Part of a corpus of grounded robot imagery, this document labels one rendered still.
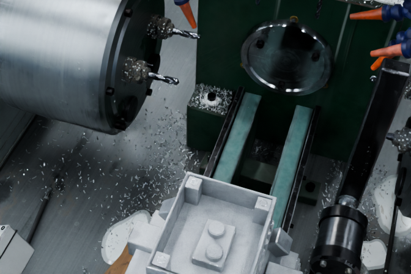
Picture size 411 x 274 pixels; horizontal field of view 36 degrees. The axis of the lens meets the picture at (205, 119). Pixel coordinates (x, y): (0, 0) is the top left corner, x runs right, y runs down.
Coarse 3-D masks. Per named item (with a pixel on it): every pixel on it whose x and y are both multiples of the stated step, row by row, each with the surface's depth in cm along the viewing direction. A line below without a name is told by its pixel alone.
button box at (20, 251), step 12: (0, 228) 69; (12, 228) 69; (0, 240) 68; (12, 240) 69; (24, 240) 71; (0, 252) 68; (12, 252) 69; (24, 252) 70; (0, 264) 67; (12, 264) 69; (24, 264) 70
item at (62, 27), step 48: (0, 0) 86; (48, 0) 84; (96, 0) 83; (144, 0) 89; (0, 48) 85; (48, 48) 83; (96, 48) 82; (144, 48) 95; (0, 96) 91; (48, 96) 87; (96, 96) 84; (144, 96) 103
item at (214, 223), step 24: (192, 192) 66; (216, 192) 67; (240, 192) 66; (168, 216) 63; (192, 216) 67; (216, 216) 67; (240, 216) 67; (264, 216) 65; (168, 240) 65; (192, 240) 65; (216, 240) 64; (240, 240) 65; (264, 240) 63; (168, 264) 60; (192, 264) 63; (216, 264) 62; (240, 264) 63
